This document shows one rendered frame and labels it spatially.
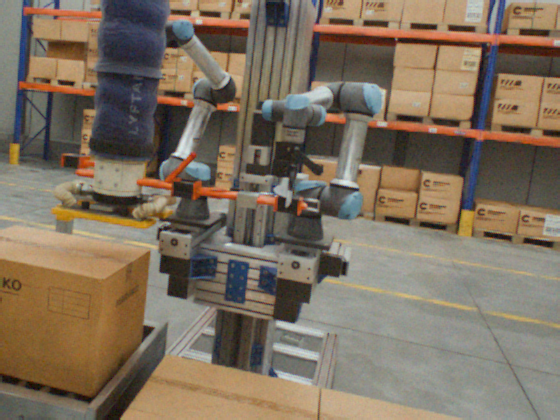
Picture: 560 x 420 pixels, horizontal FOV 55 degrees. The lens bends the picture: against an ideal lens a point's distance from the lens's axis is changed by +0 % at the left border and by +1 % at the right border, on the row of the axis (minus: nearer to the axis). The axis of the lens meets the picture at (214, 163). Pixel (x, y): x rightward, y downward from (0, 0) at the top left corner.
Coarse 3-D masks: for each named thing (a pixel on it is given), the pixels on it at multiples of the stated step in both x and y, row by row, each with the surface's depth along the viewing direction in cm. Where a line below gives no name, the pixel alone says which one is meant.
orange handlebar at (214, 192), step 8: (88, 176) 185; (144, 184) 181; (152, 184) 180; (160, 184) 180; (168, 184) 179; (200, 192) 177; (208, 192) 176; (216, 192) 176; (224, 192) 176; (232, 192) 179; (264, 200) 172; (272, 200) 172; (304, 208) 171
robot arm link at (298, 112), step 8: (288, 96) 170; (296, 96) 168; (304, 96) 168; (288, 104) 169; (296, 104) 168; (304, 104) 168; (288, 112) 169; (296, 112) 168; (304, 112) 169; (312, 112) 172; (288, 120) 169; (296, 120) 168; (304, 120) 169; (296, 128) 168; (304, 128) 170
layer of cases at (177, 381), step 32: (160, 384) 185; (192, 384) 187; (224, 384) 190; (256, 384) 192; (288, 384) 195; (128, 416) 164; (160, 416) 166; (192, 416) 168; (224, 416) 170; (256, 416) 172; (288, 416) 174; (320, 416) 176; (352, 416) 178; (384, 416) 181; (416, 416) 183; (448, 416) 185
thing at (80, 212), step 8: (56, 208) 177; (64, 208) 177; (72, 208) 177; (80, 208) 179; (88, 208) 179; (120, 208) 175; (72, 216) 175; (80, 216) 174; (88, 216) 174; (96, 216) 173; (104, 216) 173; (112, 216) 174; (120, 216) 174; (128, 216) 175; (120, 224) 172; (128, 224) 171; (136, 224) 170; (144, 224) 170; (152, 224) 175
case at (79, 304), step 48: (0, 240) 196; (48, 240) 202; (96, 240) 210; (0, 288) 177; (48, 288) 172; (96, 288) 168; (144, 288) 204; (0, 336) 179; (48, 336) 174; (96, 336) 169; (48, 384) 175; (96, 384) 172
